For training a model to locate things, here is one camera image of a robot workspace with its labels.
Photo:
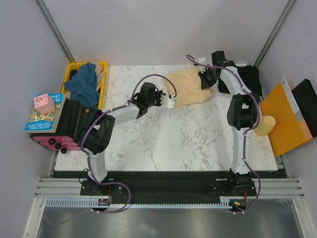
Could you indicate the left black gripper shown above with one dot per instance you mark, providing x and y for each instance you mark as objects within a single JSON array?
[{"x": 159, "y": 93}]

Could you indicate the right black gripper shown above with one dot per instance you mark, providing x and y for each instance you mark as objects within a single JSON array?
[{"x": 205, "y": 84}]

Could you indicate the cream yellow t shirt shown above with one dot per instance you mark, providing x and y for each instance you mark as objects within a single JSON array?
[{"x": 188, "y": 85}]

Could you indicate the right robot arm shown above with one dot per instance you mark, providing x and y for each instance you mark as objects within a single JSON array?
[{"x": 243, "y": 112}]

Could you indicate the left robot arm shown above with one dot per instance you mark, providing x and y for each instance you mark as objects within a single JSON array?
[{"x": 95, "y": 132}]

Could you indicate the folded black t shirt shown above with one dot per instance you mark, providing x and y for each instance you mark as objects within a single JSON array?
[{"x": 250, "y": 77}]

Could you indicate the yellow plastic bin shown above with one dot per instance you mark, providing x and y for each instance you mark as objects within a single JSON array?
[{"x": 72, "y": 69}]

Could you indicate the beige t shirt in bin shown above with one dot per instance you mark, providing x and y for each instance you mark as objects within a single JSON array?
[{"x": 99, "y": 70}]

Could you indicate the yellow plastic cup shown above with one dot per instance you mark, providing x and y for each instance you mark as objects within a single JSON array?
[{"x": 266, "y": 125}]

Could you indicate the blue t shirt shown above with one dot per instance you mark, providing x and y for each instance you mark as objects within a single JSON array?
[{"x": 82, "y": 86}]

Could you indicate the white strip board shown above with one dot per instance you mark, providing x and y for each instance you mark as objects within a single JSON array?
[{"x": 292, "y": 102}]

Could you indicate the pink black box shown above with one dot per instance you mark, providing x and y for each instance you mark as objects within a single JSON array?
[{"x": 64, "y": 139}]

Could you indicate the orange board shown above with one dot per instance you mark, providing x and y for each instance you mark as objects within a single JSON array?
[{"x": 288, "y": 134}]

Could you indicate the pink cube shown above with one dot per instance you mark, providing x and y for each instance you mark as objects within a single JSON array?
[{"x": 44, "y": 104}]

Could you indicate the blue illustrated book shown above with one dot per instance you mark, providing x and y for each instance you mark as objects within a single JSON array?
[{"x": 47, "y": 123}]

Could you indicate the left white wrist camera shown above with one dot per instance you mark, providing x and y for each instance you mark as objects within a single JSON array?
[{"x": 168, "y": 102}]

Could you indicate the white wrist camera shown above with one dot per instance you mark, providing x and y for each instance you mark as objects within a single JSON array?
[
  {"x": 201, "y": 62},
  {"x": 168, "y": 102}
]

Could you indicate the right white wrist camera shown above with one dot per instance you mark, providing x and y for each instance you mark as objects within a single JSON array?
[{"x": 201, "y": 62}]

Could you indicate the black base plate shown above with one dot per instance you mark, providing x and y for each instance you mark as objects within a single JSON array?
[{"x": 116, "y": 178}]

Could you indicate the right corner aluminium post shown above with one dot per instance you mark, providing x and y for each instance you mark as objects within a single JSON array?
[{"x": 275, "y": 31}]

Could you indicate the corner aluminium post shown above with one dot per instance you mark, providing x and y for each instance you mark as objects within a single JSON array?
[
  {"x": 275, "y": 31},
  {"x": 54, "y": 29}
]

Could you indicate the left corner aluminium post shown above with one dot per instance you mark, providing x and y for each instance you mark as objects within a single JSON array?
[{"x": 54, "y": 29}]

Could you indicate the aluminium frame rail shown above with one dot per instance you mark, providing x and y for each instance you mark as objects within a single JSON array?
[{"x": 265, "y": 188}]

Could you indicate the white cable duct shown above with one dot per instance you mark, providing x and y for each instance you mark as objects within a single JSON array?
[{"x": 99, "y": 203}]

